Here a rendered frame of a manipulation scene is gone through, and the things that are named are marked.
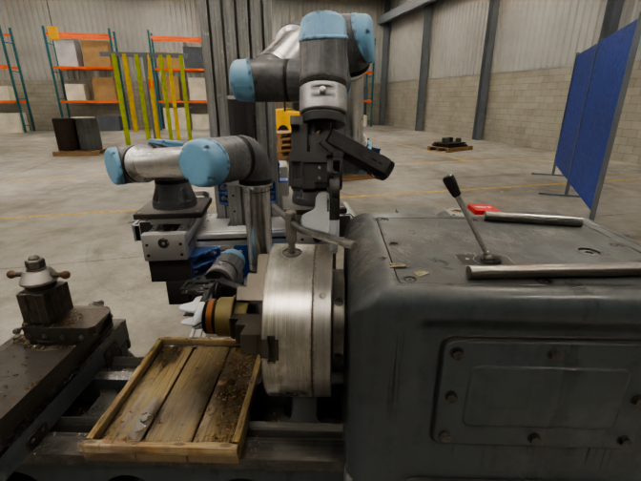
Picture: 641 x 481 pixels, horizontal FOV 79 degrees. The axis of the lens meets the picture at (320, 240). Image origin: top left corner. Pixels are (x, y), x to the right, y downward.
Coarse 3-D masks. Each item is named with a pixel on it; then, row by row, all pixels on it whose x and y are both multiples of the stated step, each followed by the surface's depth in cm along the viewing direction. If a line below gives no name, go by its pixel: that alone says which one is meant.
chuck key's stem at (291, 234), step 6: (288, 210) 73; (294, 210) 73; (288, 216) 72; (294, 216) 72; (288, 222) 73; (288, 228) 73; (288, 234) 74; (294, 234) 74; (288, 240) 74; (294, 240) 74; (288, 246) 76; (294, 246) 76; (288, 252) 77; (294, 252) 76
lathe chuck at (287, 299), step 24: (288, 264) 73; (312, 264) 73; (264, 288) 70; (288, 288) 70; (312, 288) 69; (264, 312) 68; (288, 312) 68; (312, 312) 68; (264, 336) 68; (288, 336) 67; (264, 360) 68; (288, 360) 68; (264, 384) 71; (288, 384) 71; (312, 384) 71
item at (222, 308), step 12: (216, 300) 83; (228, 300) 82; (204, 312) 80; (216, 312) 80; (228, 312) 80; (240, 312) 81; (252, 312) 86; (204, 324) 80; (216, 324) 80; (228, 324) 79; (228, 336) 82
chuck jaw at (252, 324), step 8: (232, 320) 77; (240, 320) 76; (248, 320) 76; (256, 320) 76; (232, 328) 78; (240, 328) 74; (248, 328) 72; (256, 328) 72; (232, 336) 78; (240, 336) 70; (248, 336) 70; (256, 336) 70; (272, 336) 68; (240, 344) 70; (248, 344) 70; (256, 344) 70; (264, 344) 68; (272, 344) 68; (248, 352) 70; (256, 352) 70; (264, 352) 69; (272, 352) 69; (272, 360) 69
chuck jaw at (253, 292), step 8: (264, 256) 86; (264, 264) 85; (264, 272) 85; (248, 280) 84; (256, 280) 84; (240, 288) 84; (248, 288) 84; (256, 288) 84; (240, 296) 83; (248, 296) 83; (256, 296) 83
